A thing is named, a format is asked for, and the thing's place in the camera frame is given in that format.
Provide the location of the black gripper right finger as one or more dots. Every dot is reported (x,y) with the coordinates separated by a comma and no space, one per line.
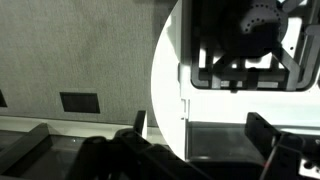
(261,133)

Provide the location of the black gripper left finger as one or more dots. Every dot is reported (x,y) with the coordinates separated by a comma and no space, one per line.
(140,124)

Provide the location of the silver toy stove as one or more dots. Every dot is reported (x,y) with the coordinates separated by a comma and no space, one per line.
(250,103)

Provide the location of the black burner grate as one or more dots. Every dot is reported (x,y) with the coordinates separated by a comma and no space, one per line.
(233,75)

